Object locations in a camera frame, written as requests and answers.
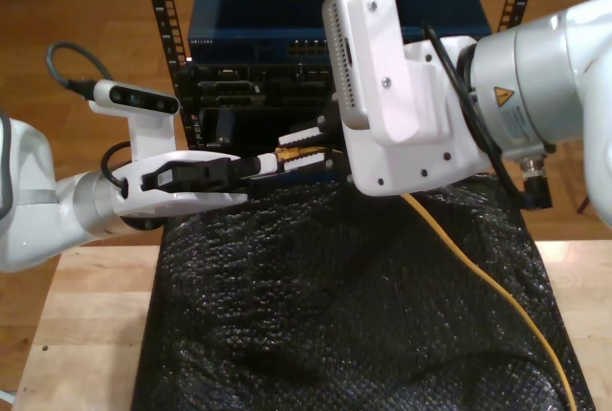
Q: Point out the black rack server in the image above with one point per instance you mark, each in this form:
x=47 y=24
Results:
x=229 y=88

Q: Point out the black bubble wrap mat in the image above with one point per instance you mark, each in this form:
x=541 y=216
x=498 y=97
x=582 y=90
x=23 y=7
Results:
x=334 y=334

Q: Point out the blue network switch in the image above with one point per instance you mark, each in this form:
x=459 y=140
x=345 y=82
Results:
x=263 y=0

